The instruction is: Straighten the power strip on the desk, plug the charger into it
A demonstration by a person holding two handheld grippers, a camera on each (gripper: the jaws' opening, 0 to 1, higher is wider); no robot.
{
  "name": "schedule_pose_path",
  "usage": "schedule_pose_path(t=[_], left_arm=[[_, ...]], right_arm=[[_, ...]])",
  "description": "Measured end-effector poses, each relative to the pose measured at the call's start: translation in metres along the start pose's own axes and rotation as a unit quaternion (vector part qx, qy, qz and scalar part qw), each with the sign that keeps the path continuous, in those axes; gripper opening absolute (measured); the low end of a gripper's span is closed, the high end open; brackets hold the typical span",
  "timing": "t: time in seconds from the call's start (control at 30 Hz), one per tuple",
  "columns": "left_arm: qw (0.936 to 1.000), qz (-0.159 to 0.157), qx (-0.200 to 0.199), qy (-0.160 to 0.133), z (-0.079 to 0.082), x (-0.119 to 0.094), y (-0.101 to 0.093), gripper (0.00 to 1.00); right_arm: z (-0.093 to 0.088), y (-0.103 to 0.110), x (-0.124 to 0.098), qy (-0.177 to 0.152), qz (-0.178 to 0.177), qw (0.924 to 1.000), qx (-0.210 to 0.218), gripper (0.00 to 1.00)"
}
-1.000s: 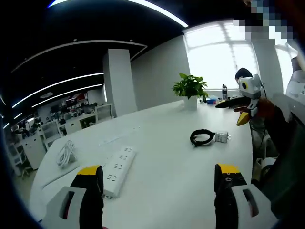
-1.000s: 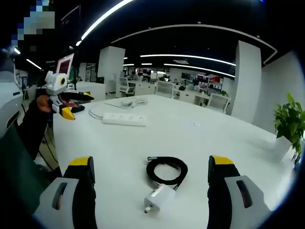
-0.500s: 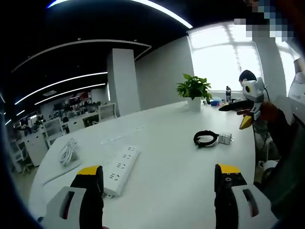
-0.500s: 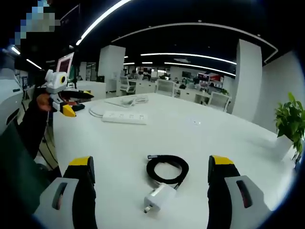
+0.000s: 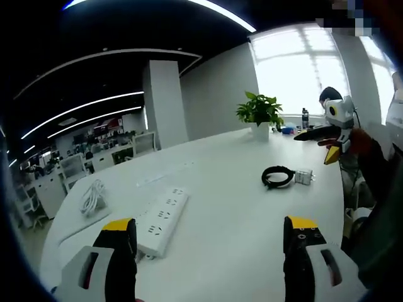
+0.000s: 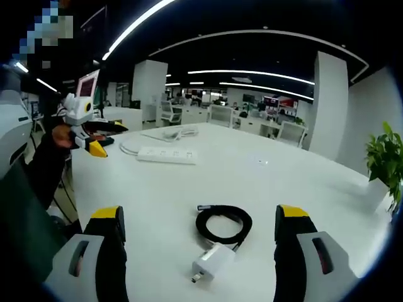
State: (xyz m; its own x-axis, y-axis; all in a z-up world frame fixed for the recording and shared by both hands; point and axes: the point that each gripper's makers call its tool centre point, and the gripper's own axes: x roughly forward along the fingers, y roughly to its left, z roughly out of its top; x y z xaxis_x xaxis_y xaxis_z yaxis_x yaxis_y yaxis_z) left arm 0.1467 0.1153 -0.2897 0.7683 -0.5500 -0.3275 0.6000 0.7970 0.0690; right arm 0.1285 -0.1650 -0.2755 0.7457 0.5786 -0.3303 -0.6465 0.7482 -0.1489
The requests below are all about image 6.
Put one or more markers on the green potted plant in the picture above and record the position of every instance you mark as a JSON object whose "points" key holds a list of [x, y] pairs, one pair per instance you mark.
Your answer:
{"points": [[385, 163]]}

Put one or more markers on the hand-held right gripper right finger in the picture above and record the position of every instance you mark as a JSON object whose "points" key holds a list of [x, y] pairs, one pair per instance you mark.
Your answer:
{"points": [[302, 261]]}

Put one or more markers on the white power strip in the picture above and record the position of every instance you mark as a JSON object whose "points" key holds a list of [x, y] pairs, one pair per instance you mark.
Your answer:
{"points": [[167, 155]]}

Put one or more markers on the computer monitor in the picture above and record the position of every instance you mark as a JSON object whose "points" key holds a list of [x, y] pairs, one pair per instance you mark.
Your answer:
{"points": [[88, 85]]}

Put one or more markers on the person's dark clothing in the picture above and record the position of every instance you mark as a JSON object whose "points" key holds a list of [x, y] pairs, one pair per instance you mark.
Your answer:
{"points": [[22, 226]]}

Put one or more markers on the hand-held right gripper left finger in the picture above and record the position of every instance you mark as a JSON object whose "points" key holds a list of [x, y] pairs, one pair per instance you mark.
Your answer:
{"points": [[94, 261]]}

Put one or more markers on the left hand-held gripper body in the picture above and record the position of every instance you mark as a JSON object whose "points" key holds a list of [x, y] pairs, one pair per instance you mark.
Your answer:
{"points": [[77, 113]]}

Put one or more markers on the white office chair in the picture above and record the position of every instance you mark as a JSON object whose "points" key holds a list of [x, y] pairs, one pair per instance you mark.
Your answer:
{"points": [[291, 133], [171, 112], [220, 115]]}

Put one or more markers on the white charger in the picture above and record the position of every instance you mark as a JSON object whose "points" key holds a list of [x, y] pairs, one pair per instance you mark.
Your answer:
{"points": [[214, 260]]}

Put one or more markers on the white desk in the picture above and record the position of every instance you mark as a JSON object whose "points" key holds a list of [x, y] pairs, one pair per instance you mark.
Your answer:
{"points": [[220, 195]]}

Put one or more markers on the person's left hand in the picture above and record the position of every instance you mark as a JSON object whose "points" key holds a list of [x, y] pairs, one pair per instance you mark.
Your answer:
{"points": [[62, 136]]}

